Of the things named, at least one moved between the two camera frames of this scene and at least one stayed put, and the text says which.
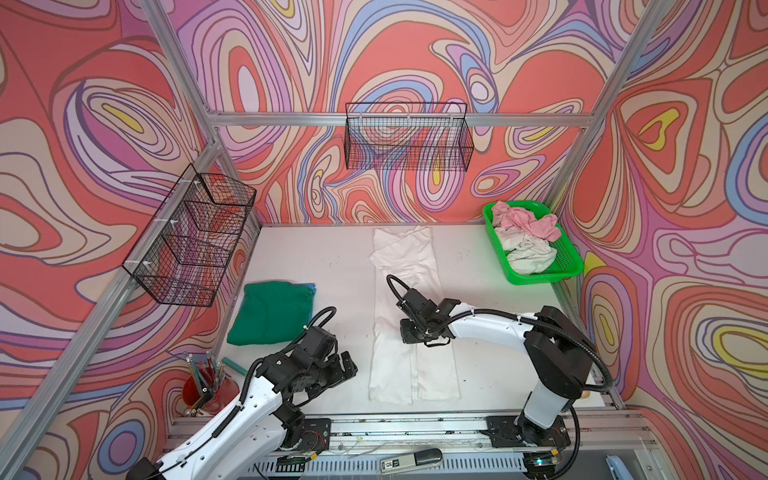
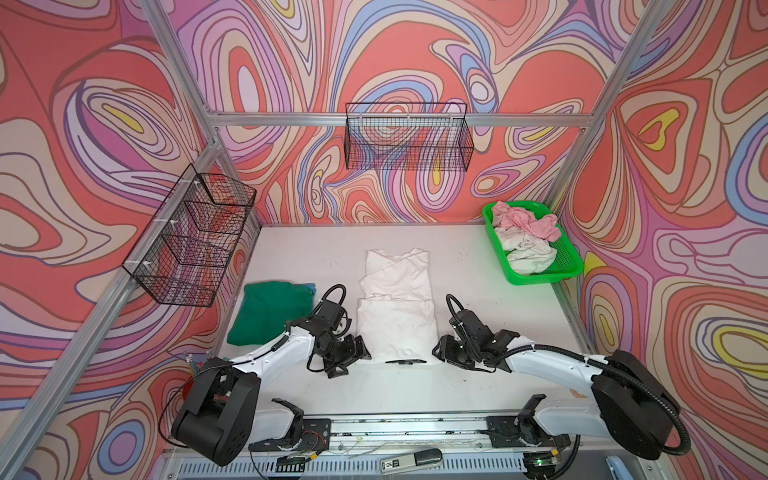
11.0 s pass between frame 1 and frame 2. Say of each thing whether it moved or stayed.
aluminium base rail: stayed
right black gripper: moved
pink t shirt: stayed
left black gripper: moved
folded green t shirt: stayed
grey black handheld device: stayed
